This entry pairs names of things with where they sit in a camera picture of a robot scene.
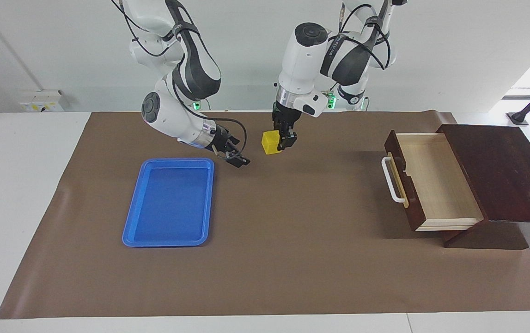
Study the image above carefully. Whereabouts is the yellow cube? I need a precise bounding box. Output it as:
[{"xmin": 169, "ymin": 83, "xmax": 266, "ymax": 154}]
[{"xmin": 262, "ymin": 130, "xmax": 284, "ymax": 155}]

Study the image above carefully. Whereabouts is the wooden drawer with white handle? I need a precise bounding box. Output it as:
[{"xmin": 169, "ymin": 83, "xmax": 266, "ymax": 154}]
[{"xmin": 381, "ymin": 132, "xmax": 485, "ymax": 232}]

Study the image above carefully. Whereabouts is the dark wooden drawer cabinet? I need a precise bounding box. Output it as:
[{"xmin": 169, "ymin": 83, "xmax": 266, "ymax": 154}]
[{"xmin": 437, "ymin": 124, "xmax": 530, "ymax": 250}]

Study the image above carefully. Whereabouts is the brown table mat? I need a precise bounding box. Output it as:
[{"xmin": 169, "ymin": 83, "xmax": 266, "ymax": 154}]
[{"xmin": 0, "ymin": 110, "xmax": 530, "ymax": 320}]

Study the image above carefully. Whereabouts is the blue plastic tray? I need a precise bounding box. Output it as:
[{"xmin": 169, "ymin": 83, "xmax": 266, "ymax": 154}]
[{"xmin": 122, "ymin": 158, "xmax": 215, "ymax": 248}]

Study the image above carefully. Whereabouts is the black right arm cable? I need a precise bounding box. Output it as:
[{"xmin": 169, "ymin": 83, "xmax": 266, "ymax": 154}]
[{"xmin": 209, "ymin": 117, "xmax": 248, "ymax": 160}]

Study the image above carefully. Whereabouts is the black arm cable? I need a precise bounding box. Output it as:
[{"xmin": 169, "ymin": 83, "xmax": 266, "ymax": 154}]
[
  {"xmin": 209, "ymin": 117, "xmax": 248, "ymax": 160},
  {"xmin": 339, "ymin": 2, "xmax": 392, "ymax": 70}
]

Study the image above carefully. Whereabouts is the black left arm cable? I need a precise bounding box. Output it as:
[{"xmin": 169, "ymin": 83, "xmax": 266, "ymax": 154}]
[{"xmin": 339, "ymin": 2, "xmax": 392, "ymax": 70}]

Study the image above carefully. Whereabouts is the white wall socket box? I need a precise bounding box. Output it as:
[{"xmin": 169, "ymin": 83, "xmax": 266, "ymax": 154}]
[{"xmin": 19, "ymin": 89, "xmax": 65, "ymax": 112}]

